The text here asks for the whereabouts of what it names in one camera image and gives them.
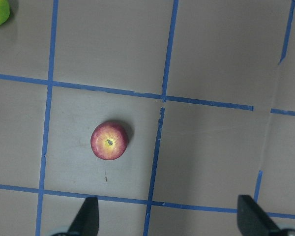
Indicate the red yellow apple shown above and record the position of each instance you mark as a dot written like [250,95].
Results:
[109,140]

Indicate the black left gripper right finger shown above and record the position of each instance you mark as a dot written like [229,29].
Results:
[252,220]

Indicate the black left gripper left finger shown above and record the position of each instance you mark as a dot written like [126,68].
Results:
[86,222]

